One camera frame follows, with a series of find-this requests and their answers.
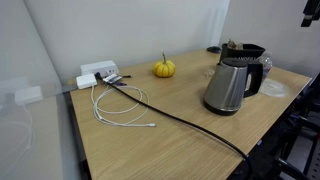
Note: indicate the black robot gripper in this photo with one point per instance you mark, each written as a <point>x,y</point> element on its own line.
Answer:
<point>311,11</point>

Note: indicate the clear tape roll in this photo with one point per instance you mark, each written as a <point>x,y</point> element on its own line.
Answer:
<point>274,88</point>

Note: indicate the clear plastic bottle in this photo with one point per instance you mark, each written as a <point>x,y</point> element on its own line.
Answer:
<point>266,64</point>

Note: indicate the black plastic bin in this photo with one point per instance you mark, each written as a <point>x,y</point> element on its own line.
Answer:
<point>248,51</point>

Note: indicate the brown crumpled item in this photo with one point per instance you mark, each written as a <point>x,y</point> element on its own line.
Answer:
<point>233,44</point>

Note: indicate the black computer mouse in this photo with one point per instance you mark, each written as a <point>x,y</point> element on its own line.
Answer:
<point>213,49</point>

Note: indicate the stainless steel electric kettle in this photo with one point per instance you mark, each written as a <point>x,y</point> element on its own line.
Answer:
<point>226,86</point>

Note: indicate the small clear plastic piece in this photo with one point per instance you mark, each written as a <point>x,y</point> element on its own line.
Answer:
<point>209,73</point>

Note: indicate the small orange pumpkin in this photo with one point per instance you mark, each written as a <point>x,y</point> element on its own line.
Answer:
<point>164,69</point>

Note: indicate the small purple connector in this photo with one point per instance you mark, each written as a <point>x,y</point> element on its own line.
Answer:
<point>120,84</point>

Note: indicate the small white labelled plug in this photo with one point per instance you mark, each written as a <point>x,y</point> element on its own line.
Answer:
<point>112,78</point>

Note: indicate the white power strip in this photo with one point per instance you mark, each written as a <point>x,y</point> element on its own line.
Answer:
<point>98,67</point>

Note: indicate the white square power adapter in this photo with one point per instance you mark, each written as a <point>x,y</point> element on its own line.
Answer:
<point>86,81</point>

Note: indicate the clear acrylic panel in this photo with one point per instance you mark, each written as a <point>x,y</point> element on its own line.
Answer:
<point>30,100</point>

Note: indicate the black metal frame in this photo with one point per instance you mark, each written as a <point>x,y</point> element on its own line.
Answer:
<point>300,133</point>

